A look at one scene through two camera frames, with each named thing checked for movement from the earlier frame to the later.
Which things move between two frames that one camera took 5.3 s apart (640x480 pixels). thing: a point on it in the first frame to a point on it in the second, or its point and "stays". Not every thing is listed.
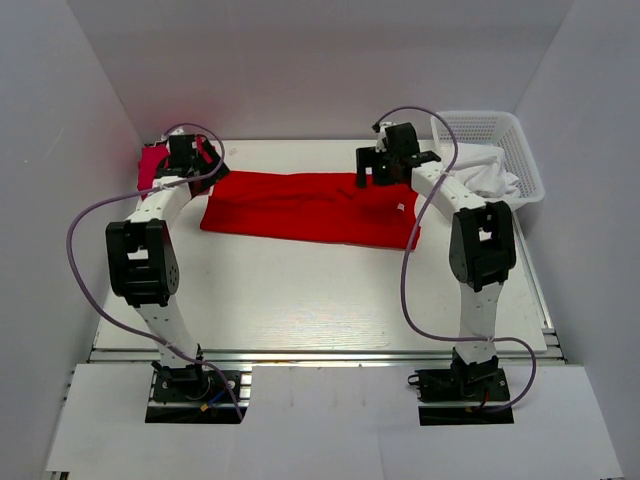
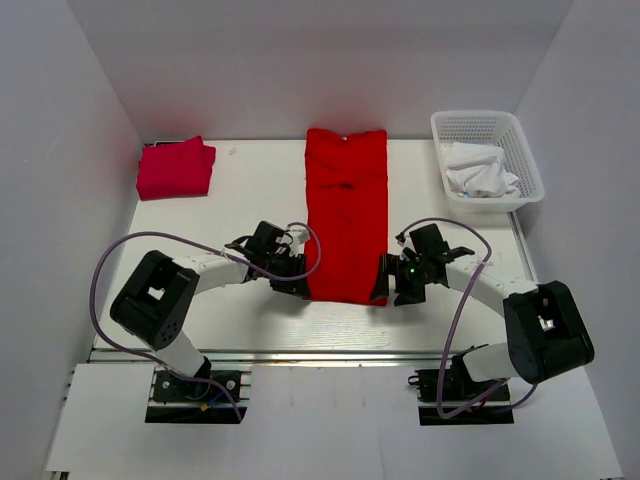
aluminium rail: x=319 y=357 stays
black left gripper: x=219 y=174 to x=298 y=288
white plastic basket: x=501 y=129 stays
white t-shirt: x=484 y=169 stays
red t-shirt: x=309 y=208 to x=347 y=209
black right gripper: x=367 y=157 to x=391 y=264
